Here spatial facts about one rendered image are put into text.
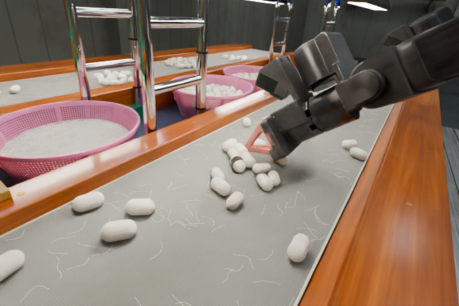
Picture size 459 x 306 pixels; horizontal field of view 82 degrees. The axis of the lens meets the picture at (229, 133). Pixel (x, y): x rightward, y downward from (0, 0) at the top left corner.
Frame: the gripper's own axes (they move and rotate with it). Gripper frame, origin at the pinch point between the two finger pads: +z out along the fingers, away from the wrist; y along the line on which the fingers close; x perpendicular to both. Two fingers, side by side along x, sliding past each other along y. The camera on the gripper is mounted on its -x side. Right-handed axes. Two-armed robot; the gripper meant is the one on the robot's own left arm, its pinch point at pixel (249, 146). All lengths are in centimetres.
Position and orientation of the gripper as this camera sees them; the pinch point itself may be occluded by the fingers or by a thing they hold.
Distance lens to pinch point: 49.6
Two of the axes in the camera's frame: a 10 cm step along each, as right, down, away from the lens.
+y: -5.7, 3.2, -7.6
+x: 4.8, 8.8, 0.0
